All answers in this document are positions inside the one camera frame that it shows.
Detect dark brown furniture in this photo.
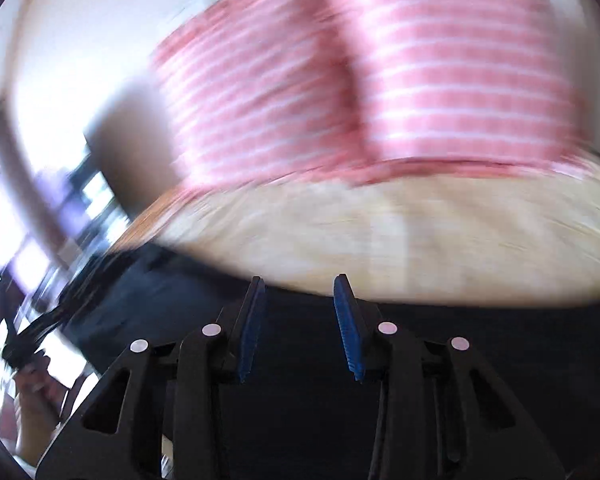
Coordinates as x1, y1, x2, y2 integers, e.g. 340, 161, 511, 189
84, 82, 183, 223

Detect beige bed mat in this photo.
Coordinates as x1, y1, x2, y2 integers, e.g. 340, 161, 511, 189
107, 157, 600, 311

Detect dark navy pants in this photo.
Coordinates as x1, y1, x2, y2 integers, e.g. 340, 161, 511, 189
67, 245, 600, 480

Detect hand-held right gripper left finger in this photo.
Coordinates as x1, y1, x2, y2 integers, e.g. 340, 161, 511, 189
35, 276, 267, 480

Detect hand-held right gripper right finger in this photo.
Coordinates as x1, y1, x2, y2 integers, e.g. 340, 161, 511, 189
333, 274, 567, 480

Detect person's left hand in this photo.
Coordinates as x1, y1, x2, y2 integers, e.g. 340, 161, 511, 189
14, 362, 78, 413

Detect bright window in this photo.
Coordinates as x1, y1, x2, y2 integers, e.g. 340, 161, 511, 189
0, 110, 126, 361

